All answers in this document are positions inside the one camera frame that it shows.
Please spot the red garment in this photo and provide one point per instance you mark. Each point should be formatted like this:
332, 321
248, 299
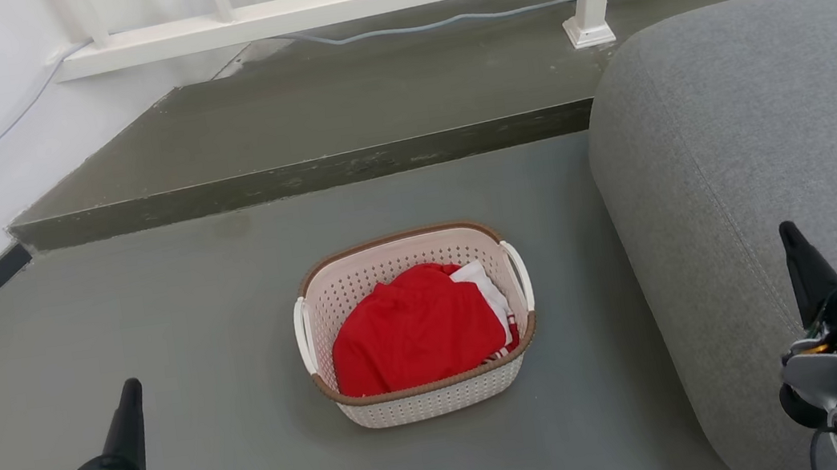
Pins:
407, 333

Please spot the white garment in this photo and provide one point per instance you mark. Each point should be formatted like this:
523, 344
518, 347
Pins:
483, 285

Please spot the white plastic laundry basket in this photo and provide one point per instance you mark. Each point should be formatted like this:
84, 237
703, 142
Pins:
425, 406

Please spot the grey fabric sofa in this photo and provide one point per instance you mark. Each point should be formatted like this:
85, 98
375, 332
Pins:
738, 144

